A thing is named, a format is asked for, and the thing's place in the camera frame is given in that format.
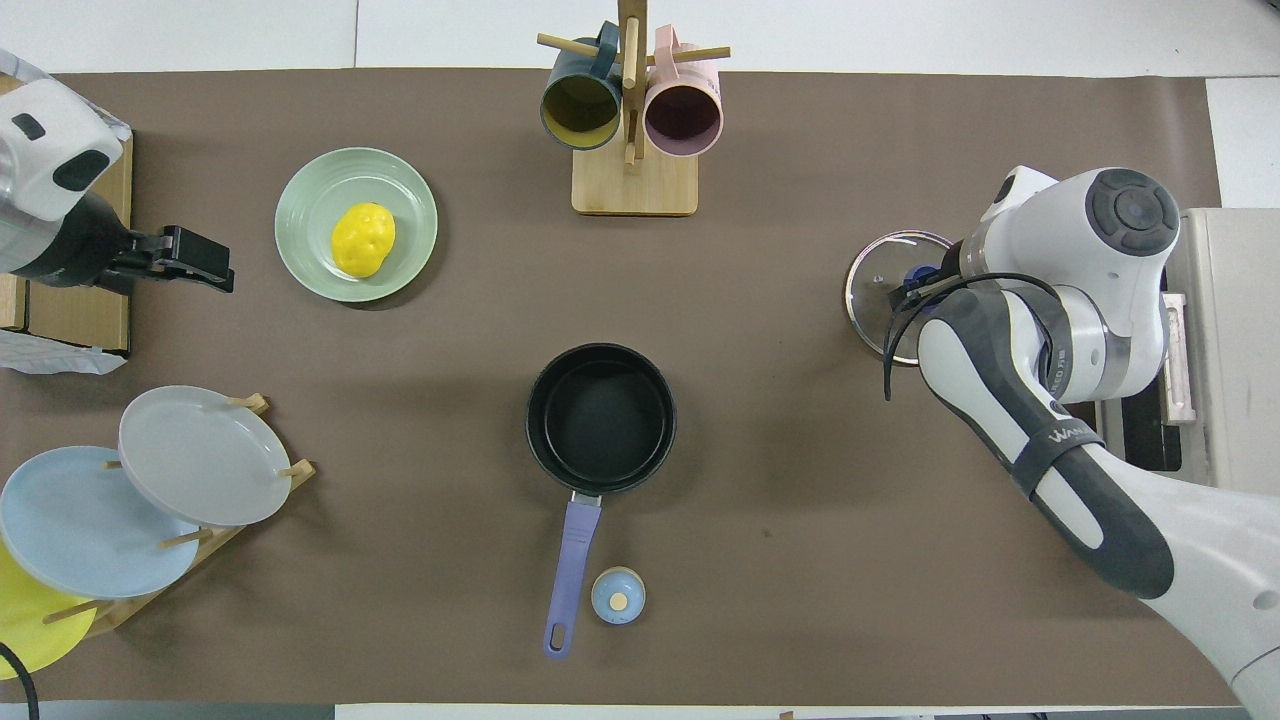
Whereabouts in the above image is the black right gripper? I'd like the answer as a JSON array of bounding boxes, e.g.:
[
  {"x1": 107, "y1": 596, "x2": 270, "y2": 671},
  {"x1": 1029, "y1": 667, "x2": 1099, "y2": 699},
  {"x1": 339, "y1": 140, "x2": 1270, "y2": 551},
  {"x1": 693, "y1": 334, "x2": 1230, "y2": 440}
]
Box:
[{"x1": 898, "y1": 240, "x2": 966, "y2": 304}]

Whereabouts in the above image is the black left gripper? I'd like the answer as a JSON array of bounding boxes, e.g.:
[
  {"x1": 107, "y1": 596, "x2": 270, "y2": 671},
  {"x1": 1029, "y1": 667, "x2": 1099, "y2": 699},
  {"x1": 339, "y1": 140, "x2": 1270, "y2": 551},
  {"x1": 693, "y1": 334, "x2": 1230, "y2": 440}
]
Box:
[{"x1": 30, "y1": 195, "x2": 236, "y2": 293}]

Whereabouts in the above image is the glass lid blue knob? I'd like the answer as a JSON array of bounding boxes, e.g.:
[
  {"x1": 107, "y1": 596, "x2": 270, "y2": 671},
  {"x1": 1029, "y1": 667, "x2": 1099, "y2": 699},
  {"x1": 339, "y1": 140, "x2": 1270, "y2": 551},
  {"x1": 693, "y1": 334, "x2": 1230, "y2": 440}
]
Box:
[{"x1": 843, "y1": 229, "x2": 961, "y2": 367}]

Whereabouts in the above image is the pale green plate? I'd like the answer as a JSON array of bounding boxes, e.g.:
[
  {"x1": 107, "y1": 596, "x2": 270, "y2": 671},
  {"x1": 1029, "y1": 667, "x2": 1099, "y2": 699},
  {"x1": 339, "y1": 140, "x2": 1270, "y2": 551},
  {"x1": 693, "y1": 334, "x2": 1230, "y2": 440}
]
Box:
[{"x1": 275, "y1": 147, "x2": 439, "y2": 303}]

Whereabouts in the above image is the grey plate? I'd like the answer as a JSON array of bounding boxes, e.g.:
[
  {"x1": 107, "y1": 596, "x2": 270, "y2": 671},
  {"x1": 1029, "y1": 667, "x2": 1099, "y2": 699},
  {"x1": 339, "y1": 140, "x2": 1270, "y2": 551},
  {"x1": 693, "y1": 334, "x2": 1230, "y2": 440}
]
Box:
[{"x1": 118, "y1": 385, "x2": 294, "y2": 528}]

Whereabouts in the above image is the light blue plate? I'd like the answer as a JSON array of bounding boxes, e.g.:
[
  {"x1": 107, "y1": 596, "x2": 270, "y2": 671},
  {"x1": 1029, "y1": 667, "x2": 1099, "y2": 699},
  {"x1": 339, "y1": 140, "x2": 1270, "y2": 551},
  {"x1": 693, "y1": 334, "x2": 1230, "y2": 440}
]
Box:
[{"x1": 0, "y1": 445, "x2": 201, "y2": 600}]

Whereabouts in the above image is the wooden plate rack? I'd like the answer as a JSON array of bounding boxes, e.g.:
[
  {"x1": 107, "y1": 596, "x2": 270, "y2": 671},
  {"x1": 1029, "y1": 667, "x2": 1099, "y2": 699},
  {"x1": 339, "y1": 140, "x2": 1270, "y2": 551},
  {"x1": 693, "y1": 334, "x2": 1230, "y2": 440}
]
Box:
[{"x1": 45, "y1": 393, "x2": 317, "y2": 641}]

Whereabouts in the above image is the yellow plate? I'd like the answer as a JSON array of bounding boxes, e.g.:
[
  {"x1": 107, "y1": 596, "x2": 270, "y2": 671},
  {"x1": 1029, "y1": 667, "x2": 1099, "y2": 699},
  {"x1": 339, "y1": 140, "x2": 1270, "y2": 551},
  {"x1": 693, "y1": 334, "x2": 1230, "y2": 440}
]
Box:
[{"x1": 0, "y1": 540, "x2": 98, "y2": 681}]

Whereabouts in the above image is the white crumpled cloth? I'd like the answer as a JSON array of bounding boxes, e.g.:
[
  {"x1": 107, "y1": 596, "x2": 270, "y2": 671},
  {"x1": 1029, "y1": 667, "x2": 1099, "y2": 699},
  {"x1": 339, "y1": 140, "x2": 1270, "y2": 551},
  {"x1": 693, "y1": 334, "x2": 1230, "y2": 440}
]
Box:
[{"x1": 0, "y1": 328, "x2": 129, "y2": 376}]

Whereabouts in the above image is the brown table mat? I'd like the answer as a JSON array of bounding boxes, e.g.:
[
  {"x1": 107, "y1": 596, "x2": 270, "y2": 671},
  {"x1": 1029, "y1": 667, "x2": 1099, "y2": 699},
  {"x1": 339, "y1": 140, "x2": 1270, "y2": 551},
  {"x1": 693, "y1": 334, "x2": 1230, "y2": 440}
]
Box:
[{"x1": 0, "y1": 68, "x2": 1273, "y2": 706}]

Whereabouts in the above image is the pink mug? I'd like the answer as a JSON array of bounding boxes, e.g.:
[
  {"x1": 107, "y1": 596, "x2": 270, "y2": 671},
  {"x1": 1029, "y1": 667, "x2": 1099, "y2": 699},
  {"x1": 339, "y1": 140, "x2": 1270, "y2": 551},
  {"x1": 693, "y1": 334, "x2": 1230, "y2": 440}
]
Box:
[{"x1": 643, "y1": 25, "x2": 724, "y2": 158}]

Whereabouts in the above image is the wooden mug tree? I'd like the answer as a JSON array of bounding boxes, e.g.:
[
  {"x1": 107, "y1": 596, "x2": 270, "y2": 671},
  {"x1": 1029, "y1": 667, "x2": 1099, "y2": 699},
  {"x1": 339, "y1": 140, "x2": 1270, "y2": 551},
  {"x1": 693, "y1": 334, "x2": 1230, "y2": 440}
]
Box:
[{"x1": 537, "y1": 0, "x2": 732, "y2": 217}]

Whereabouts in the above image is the beige toaster oven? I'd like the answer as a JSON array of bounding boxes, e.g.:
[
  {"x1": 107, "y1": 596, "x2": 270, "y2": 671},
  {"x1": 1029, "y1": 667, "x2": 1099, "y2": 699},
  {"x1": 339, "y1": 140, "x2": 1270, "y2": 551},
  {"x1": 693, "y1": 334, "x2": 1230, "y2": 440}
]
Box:
[{"x1": 1095, "y1": 207, "x2": 1280, "y2": 493}]

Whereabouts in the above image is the dark teal mug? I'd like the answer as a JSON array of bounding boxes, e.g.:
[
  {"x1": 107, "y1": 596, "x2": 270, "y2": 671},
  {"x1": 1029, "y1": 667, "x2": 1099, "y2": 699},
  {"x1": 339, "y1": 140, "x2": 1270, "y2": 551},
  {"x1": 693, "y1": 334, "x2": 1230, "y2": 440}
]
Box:
[{"x1": 540, "y1": 22, "x2": 625, "y2": 152}]

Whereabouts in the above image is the wooden shelf with wire basket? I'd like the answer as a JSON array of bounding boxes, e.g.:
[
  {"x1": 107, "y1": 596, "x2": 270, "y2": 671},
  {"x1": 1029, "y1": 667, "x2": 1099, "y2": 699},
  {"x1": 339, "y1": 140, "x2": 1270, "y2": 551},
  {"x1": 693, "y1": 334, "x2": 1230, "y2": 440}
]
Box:
[{"x1": 0, "y1": 75, "x2": 134, "y2": 353}]

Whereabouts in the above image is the black pot purple handle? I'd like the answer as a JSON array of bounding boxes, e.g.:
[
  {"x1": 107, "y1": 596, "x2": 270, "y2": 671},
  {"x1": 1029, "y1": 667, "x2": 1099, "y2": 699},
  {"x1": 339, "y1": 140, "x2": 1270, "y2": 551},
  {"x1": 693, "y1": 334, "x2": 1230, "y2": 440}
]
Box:
[{"x1": 524, "y1": 343, "x2": 678, "y2": 660}]

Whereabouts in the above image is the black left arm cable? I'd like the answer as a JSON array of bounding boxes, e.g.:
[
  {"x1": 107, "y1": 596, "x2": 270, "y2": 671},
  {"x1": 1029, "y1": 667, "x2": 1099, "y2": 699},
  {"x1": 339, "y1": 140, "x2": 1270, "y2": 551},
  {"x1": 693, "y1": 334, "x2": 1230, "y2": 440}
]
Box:
[{"x1": 0, "y1": 640, "x2": 41, "y2": 720}]

